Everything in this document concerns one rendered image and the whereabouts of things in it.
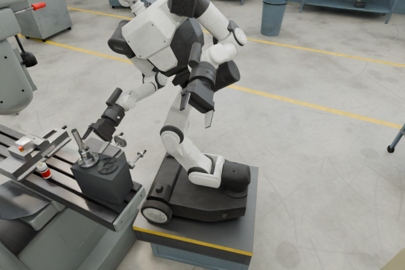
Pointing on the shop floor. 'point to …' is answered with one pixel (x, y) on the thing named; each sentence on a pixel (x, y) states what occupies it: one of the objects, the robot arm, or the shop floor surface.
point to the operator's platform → (204, 236)
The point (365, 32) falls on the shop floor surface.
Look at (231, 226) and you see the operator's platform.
